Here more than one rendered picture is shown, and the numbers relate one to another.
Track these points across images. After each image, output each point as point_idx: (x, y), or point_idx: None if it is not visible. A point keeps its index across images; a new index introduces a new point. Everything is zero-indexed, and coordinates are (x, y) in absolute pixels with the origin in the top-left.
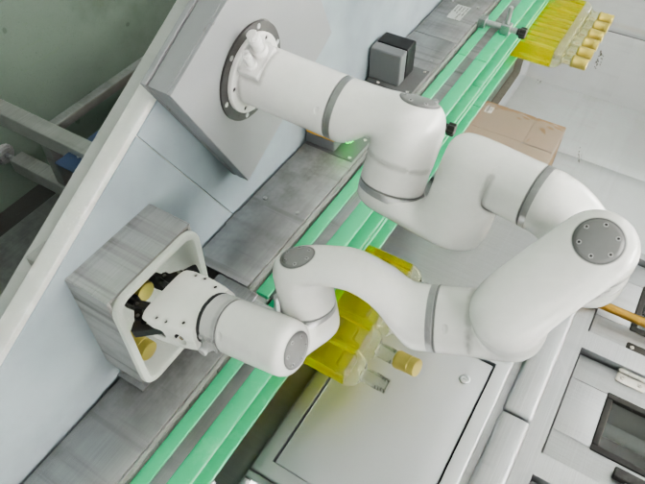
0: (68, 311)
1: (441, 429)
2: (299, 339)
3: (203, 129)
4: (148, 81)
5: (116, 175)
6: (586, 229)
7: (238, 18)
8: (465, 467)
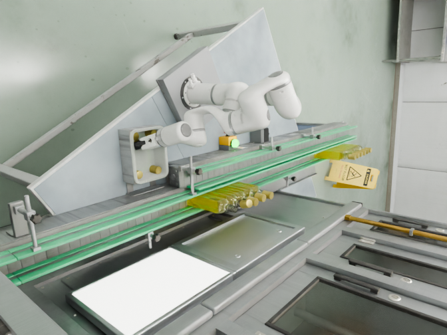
0: (116, 143)
1: (263, 241)
2: (187, 127)
3: (173, 100)
4: (157, 79)
5: (142, 104)
6: (273, 73)
7: (189, 71)
8: (271, 248)
